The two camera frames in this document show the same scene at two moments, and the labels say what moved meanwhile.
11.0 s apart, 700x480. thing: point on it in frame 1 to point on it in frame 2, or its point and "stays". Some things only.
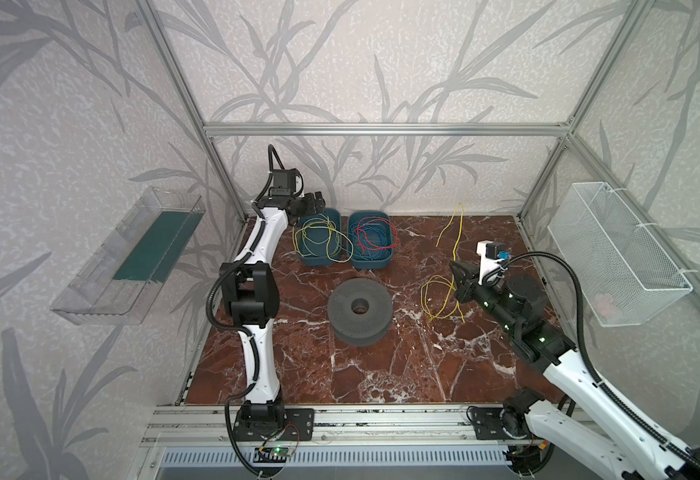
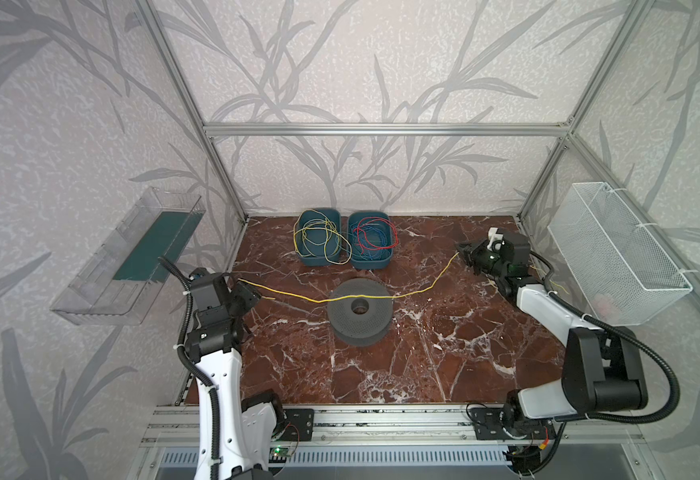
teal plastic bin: x=370 y=236 stays
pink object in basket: x=607 y=307 stays
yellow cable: x=452 y=288 to x=345 y=298
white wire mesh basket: x=621 y=275 stays
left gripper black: x=311 y=204 to x=236 y=297
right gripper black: x=467 y=284 to x=476 y=257
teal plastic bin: x=320 y=238 stays
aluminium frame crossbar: x=385 y=130 stays
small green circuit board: x=272 y=454 stays
